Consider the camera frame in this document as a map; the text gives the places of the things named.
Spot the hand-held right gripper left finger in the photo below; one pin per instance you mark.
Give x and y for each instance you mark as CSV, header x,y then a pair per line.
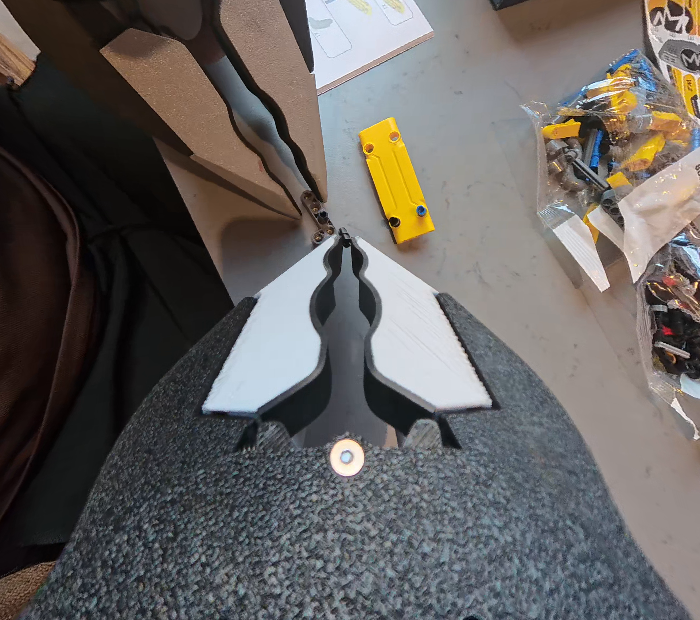
x,y
262,346

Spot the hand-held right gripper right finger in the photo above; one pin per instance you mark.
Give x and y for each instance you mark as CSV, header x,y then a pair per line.
x,y
421,352

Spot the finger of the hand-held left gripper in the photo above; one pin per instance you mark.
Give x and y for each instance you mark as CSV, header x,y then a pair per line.
x,y
273,56
186,106

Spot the dark grey short beam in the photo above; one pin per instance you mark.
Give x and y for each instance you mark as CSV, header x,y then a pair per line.
x,y
313,204

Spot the yellow building panel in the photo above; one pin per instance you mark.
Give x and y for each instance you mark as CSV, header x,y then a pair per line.
x,y
394,171

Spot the grey desk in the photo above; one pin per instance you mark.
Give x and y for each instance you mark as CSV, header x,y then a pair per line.
x,y
481,84

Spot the white instruction booklet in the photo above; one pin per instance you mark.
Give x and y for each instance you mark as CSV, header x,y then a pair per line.
x,y
383,29

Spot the person's legs black pants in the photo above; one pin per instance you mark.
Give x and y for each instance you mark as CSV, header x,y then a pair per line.
x,y
109,302

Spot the person's torso brown sweater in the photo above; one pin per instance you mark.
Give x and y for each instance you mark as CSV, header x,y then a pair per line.
x,y
38,302

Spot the clear bag black red parts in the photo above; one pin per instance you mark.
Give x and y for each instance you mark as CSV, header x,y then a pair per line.
x,y
672,313

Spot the clear bag yellow blue parts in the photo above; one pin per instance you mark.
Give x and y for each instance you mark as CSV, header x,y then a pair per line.
x,y
601,138

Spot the yellow black sticker sheet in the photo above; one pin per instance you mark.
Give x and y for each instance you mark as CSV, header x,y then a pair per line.
x,y
672,18

